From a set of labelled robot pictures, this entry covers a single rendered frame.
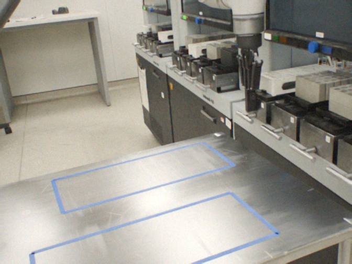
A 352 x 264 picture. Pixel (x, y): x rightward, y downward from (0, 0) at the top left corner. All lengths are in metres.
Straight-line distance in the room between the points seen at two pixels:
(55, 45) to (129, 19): 0.84
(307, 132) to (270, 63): 0.38
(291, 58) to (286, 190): 0.76
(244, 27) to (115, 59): 3.60
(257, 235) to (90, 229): 0.26
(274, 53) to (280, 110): 0.27
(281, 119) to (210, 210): 0.56
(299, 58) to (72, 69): 3.53
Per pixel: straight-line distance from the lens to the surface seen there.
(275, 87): 1.28
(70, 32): 4.64
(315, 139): 1.08
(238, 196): 0.73
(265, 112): 1.26
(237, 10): 1.21
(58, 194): 0.82
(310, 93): 1.19
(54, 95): 4.75
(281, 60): 1.42
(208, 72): 1.67
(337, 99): 1.11
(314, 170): 1.11
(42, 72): 4.70
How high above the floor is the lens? 1.19
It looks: 21 degrees down
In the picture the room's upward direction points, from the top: 5 degrees counter-clockwise
